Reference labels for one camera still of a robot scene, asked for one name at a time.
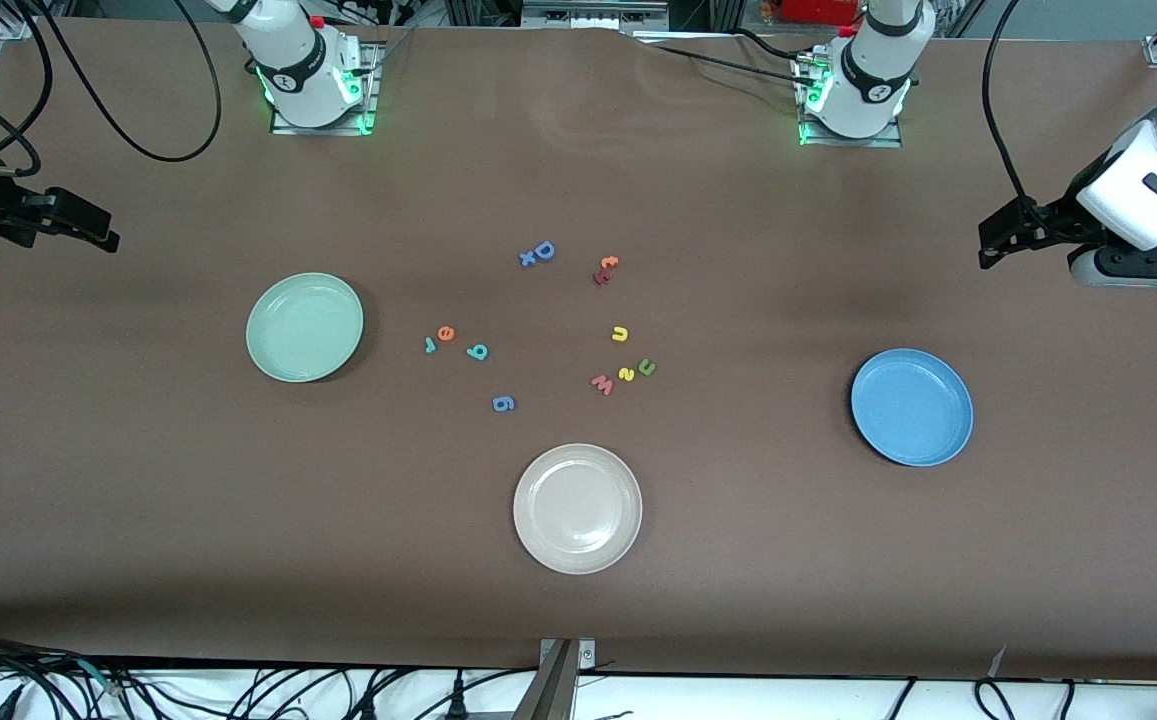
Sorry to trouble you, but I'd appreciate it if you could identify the blue round plate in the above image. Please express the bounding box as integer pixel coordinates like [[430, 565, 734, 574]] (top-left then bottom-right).
[[850, 348, 975, 468]]

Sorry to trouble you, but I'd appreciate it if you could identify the pale green round plate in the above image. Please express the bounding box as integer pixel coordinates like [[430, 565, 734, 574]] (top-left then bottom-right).
[[245, 272, 365, 384]]

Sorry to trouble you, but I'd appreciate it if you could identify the red box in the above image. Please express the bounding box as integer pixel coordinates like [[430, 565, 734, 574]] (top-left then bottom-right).
[[776, 0, 864, 26]]

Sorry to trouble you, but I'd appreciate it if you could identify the grey metal equipment box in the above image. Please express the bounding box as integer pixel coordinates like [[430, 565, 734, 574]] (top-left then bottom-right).
[[521, 0, 671, 31]]

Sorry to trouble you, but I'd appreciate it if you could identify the beige round plate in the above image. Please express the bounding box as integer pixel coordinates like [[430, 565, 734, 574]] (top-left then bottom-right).
[[513, 443, 643, 576]]

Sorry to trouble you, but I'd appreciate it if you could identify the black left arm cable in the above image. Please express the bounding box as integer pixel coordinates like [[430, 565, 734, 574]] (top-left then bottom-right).
[[981, 0, 1039, 206]]

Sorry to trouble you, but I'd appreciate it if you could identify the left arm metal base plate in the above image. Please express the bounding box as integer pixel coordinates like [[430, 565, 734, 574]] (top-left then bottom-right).
[[796, 50, 904, 149]]

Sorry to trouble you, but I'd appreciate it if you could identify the thin black table cable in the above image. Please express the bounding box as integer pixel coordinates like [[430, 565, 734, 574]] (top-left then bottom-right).
[[650, 44, 817, 88], [733, 28, 821, 65]]

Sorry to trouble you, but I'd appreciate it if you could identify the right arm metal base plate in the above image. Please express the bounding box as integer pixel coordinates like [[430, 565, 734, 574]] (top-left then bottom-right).
[[270, 40, 380, 136]]

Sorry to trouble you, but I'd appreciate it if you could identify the black floor cable loop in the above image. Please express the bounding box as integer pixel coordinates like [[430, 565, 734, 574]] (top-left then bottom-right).
[[973, 678, 1017, 720]]

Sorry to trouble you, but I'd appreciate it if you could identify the metal table edge bracket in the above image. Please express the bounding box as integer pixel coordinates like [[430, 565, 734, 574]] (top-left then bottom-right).
[[513, 638, 597, 720]]

